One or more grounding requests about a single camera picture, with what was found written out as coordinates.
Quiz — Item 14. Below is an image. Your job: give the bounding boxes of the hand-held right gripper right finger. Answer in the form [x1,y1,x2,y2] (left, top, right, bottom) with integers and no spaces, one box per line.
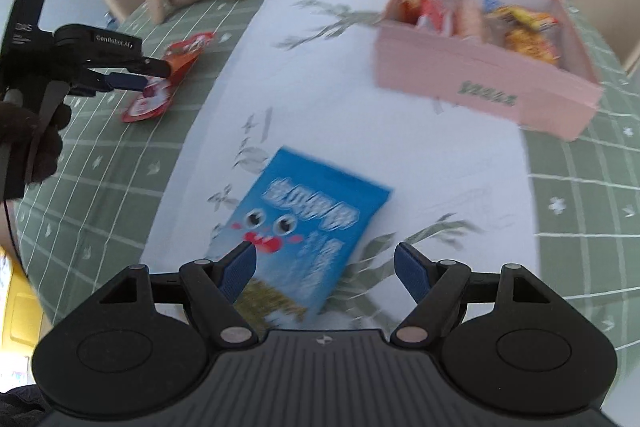
[390,242,546,349]

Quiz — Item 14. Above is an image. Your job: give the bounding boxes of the pink cardboard box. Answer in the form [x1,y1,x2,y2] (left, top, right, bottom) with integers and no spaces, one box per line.
[374,0,605,142]

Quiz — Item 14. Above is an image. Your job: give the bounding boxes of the person's left hand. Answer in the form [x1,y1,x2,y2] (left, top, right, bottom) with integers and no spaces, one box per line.
[0,99,72,184]

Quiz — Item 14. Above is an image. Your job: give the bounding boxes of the small red white snack packet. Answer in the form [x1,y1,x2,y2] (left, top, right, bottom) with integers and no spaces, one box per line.
[121,76,175,124]

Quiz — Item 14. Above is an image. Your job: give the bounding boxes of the orange yellow snack packet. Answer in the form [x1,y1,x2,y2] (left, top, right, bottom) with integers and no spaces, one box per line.
[504,27,561,66]

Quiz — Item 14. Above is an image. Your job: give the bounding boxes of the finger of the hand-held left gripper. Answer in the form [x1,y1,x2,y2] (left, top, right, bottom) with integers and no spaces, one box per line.
[75,73,150,98]
[82,56,172,78]

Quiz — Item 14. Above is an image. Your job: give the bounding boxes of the small orange red snack packet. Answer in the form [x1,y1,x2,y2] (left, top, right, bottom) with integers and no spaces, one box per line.
[164,32,217,84]

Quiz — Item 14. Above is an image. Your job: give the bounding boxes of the white leaf print table runner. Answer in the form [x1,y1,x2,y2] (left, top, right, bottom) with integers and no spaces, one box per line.
[145,0,541,338]

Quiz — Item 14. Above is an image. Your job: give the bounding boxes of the blue snack packet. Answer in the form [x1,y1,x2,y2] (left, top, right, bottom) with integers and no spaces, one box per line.
[207,146,395,324]

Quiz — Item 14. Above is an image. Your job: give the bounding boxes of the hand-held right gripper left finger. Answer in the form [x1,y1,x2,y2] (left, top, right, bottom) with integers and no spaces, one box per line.
[100,242,258,349]

